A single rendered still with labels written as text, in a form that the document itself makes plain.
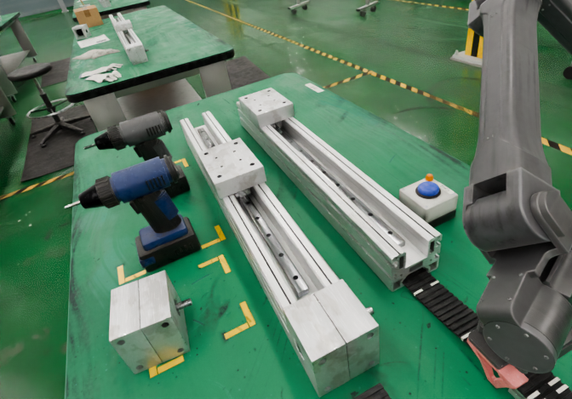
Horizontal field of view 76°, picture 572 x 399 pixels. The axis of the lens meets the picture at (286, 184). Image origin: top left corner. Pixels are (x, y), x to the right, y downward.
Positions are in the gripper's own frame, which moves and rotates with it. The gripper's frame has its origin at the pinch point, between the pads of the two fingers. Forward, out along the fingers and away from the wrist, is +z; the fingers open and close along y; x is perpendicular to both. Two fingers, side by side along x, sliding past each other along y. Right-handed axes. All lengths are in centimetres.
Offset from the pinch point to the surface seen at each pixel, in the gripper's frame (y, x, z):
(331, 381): 21.8, -9.9, 0.6
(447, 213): -14.7, -27.1, 1.0
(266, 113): 3, -76, -9
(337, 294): 16.2, -16.8, -6.4
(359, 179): -2.8, -39.6, -5.5
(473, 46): -253, -236, 67
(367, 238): 5.0, -25.7, -4.2
